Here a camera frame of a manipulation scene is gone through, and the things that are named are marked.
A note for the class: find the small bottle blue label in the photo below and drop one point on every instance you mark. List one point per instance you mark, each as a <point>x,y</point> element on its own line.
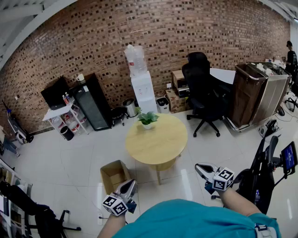
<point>68,95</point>

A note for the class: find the tablet screen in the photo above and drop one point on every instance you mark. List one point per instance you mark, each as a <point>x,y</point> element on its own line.
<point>289,156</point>

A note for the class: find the white power strip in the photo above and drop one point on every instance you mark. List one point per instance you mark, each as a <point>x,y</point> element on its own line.
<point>99,219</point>

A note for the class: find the white trash bin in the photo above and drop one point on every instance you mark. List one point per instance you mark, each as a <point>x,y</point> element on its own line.
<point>162,105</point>

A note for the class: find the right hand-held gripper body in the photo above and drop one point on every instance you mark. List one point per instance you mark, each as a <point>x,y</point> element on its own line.
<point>223,180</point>

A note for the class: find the printed cardboard carton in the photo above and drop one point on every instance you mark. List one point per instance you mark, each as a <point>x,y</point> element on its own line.
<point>174,101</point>

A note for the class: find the person's right forearm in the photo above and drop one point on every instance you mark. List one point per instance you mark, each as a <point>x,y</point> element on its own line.
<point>239,202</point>

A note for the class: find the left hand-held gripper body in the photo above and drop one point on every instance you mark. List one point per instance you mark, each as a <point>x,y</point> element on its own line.
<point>115,205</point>

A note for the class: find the brown cardboard box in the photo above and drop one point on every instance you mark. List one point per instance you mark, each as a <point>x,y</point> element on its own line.
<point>115,167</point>

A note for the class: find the large clear water jug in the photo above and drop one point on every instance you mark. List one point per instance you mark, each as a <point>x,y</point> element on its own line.
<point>136,60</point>

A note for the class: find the black mini fridge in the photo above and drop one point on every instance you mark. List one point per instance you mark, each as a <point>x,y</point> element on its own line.
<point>90,104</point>

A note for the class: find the black stool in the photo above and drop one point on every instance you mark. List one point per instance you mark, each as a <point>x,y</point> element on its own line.
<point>118,114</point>

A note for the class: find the round wooden table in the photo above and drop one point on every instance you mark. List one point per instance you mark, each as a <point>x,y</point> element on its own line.
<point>158,144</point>

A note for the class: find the clear jug red label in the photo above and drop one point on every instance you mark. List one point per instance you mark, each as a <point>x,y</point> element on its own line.
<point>74,126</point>
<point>82,118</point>

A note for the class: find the white desk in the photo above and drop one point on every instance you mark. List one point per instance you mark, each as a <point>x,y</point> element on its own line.
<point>222,74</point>

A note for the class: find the electric scooter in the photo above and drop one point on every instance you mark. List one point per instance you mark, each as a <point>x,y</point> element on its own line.
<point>18,130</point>

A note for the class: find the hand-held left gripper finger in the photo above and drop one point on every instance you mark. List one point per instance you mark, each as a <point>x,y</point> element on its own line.
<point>132,191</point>
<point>125,186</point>

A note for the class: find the brown service cart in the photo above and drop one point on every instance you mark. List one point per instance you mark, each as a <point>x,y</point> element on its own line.
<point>246,97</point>

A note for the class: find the white water dispenser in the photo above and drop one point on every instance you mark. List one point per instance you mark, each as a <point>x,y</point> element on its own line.
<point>144,93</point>

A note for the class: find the white wall outlet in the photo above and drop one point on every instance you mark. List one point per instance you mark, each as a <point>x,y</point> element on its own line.
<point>169,86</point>

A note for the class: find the black chair with star base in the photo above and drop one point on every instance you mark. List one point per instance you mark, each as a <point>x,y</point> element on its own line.
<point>39,213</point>

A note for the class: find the black office chair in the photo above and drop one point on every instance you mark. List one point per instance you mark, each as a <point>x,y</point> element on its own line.
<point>202,93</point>

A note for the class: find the person's teal shirt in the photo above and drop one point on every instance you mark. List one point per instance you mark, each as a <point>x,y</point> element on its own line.
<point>186,220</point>

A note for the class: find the white shelf rack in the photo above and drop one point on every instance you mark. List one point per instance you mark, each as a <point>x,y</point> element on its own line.
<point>58,112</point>

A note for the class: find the person's left forearm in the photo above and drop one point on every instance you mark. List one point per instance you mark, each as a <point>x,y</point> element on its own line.
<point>111,225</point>

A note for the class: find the black waste bin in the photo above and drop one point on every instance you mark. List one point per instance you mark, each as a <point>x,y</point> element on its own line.
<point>67,133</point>

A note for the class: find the black swivel chair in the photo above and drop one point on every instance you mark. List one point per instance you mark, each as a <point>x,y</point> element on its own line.
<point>293,97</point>

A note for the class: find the small bottle red label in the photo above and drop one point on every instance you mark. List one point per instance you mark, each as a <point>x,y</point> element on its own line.
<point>65,100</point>

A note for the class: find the white shelving unit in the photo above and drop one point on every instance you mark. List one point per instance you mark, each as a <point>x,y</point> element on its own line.
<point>9,176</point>

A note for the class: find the white mug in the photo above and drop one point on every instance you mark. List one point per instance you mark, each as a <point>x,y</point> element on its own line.
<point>80,77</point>

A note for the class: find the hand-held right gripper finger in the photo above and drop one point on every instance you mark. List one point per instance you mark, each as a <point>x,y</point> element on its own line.
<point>209,167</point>
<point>205,175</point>

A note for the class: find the silver trash can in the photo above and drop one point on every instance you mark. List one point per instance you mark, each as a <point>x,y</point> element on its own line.
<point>130,108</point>

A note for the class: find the green potted plant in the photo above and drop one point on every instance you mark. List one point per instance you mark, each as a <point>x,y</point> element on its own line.
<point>147,118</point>

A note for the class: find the black monitor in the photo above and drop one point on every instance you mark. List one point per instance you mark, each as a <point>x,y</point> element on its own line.
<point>54,95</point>

